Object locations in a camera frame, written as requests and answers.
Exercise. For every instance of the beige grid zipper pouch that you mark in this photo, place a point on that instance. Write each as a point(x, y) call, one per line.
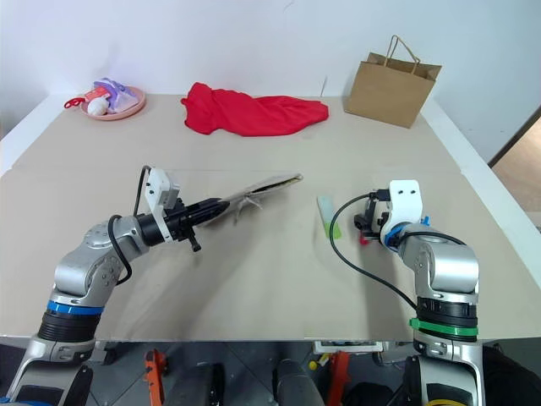
point(266, 186)

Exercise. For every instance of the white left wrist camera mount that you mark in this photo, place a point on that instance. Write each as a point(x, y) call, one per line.
point(157, 186)

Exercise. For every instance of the white box under table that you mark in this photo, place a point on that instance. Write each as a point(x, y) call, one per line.
point(346, 345)

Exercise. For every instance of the white plush toy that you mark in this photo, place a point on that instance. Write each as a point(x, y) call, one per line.
point(98, 105)

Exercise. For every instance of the red tag card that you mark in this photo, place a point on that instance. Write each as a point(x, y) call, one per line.
point(96, 94)

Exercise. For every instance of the orange clamp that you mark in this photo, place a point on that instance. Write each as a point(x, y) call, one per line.
point(154, 376)
point(339, 374)

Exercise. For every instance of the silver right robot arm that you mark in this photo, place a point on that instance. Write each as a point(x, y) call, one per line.
point(448, 266)

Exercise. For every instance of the red cloth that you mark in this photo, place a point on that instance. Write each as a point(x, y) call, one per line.
point(253, 114)

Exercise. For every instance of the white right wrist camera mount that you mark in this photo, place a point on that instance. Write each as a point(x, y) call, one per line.
point(403, 203)

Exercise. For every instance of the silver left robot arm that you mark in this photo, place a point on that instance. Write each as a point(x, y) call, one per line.
point(76, 270)

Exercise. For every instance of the purple packet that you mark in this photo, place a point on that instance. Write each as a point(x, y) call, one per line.
point(112, 86)

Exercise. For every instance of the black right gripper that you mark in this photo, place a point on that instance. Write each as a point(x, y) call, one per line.
point(375, 213)

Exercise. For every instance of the pink plate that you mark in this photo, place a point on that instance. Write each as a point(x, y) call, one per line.
point(136, 106)

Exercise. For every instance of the dark rounded shape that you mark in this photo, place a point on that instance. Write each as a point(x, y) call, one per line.
point(296, 382)

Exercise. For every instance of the brown paper bag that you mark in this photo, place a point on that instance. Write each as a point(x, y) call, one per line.
point(389, 93)

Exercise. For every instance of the pale green highlighter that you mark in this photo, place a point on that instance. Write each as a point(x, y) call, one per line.
point(327, 211)

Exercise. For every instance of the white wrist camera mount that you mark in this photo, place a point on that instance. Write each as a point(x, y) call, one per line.
point(157, 186)
point(403, 203)

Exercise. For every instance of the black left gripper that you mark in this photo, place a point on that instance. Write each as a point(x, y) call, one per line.
point(181, 222)

